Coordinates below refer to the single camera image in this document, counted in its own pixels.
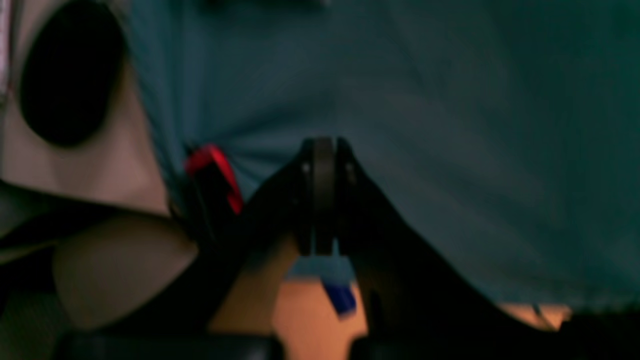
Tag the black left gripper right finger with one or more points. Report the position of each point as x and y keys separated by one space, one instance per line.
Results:
x=418 y=307

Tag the black computer mouse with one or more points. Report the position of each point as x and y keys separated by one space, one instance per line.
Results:
x=70 y=72

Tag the red black table clamp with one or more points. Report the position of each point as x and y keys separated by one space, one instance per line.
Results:
x=212 y=199

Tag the blue black clamp handle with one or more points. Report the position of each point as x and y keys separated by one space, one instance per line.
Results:
x=341 y=298

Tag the teal table cloth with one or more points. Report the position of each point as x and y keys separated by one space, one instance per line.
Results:
x=506 y=132

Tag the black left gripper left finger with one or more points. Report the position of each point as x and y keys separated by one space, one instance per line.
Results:
x=139 y=288

